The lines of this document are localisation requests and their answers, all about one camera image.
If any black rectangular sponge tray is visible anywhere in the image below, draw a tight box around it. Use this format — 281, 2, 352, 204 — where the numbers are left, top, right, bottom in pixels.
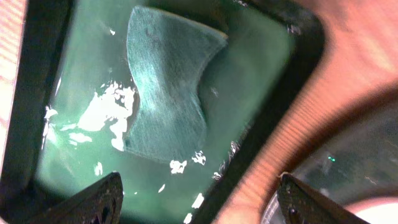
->
1, 1, 324, 223

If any pink white plate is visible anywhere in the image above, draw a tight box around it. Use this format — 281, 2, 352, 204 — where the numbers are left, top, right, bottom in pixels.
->
345, 197, 397, 224

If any green scouring sponge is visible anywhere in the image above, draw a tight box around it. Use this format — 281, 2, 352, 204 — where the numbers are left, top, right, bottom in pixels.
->
125, 6, 228, 162

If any round black tray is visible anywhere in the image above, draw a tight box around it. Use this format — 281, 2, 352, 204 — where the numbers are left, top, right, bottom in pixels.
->
261, 92, 397, 223

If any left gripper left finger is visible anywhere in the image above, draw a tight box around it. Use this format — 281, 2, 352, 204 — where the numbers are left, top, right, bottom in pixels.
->
27, 172, 124, 224

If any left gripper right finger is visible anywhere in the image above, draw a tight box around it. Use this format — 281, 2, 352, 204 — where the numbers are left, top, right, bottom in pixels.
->
277, 172, 368, 224

